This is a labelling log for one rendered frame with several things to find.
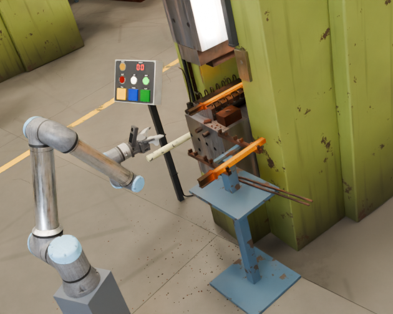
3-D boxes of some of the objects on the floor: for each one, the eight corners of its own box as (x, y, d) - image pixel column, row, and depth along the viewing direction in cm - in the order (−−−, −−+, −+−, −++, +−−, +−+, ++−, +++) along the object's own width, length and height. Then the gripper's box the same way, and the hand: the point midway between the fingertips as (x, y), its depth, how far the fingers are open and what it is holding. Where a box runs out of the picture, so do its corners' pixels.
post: (180, 202, 386) (141, 77, 328) (177, 199, 389) (138, 76, 331) (184, 199, 388) (146, 75, 329) (181, 197, 391) (143, 73, 332)
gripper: (123, 150, 285) (151, 134, 293) (138, 163, 270) (169, 146, 278) (118, 138, 281) (148, 123, 288) (134, 150, 266) (164, 133, 273)
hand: (156, 129), depth 281 cm, fingers open, 14 cm apart
